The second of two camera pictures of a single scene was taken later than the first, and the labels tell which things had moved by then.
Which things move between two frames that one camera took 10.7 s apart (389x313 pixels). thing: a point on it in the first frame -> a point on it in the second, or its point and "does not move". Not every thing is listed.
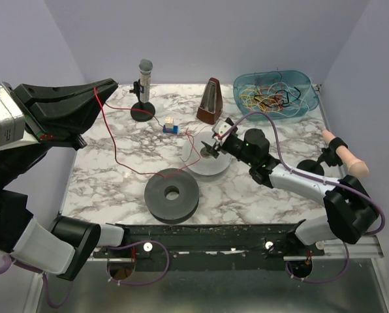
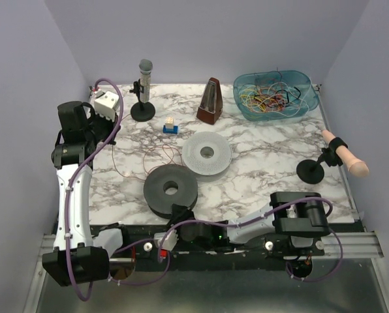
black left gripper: (28, 106) -> (106, 127)
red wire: (156, 120) -> (144, 161)
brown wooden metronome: (211, 104) does not move
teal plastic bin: (281, 94) does not move
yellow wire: (250, 100) does not move
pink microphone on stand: (334, 154) does not move
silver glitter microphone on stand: (141, 88) does not move
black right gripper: (219, 143) -> (180, 214)
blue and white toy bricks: (169, 126) does not move
